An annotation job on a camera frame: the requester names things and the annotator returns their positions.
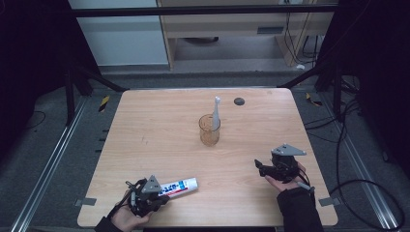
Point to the black curtain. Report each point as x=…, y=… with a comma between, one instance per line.
x=377, y=64
x=32, y=64

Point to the dark round table grommet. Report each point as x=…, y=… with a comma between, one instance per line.
x=239, y=101

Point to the white toothpaste tube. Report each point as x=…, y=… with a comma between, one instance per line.
x=180, y=187

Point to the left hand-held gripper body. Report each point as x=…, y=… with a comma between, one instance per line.
x=146, y=196

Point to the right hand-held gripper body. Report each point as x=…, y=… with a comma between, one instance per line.
x=285, y=164

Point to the grey table bracket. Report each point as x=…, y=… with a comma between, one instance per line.
x=85, y=202
x=328, y=202

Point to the black horizontal bar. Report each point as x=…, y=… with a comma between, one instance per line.
x=199, y=10

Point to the yellow black striped tape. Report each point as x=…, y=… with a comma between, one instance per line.
x=103, y=103
x=312, y=100

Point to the white cabinet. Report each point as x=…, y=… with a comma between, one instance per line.
x=122, y=35

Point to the amber transparent plastic cup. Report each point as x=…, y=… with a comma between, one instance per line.
x=209, y=138

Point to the small white floor object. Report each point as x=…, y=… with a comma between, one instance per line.
x=300, y=66

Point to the black metal stand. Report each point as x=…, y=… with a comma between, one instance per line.
x=69, y=96
x=337, y=93

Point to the person's left hand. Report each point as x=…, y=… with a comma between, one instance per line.
x=129, y=220

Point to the white electric toothbrush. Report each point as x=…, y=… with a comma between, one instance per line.
x=216, y=116

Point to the person's right hand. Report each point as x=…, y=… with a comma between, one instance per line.
x=283, y=186

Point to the light wooden desk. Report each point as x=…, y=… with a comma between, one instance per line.
x=232, y=24

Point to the aluminium floor rail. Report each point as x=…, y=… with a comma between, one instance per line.
x=43, y=172
x=361, y=164

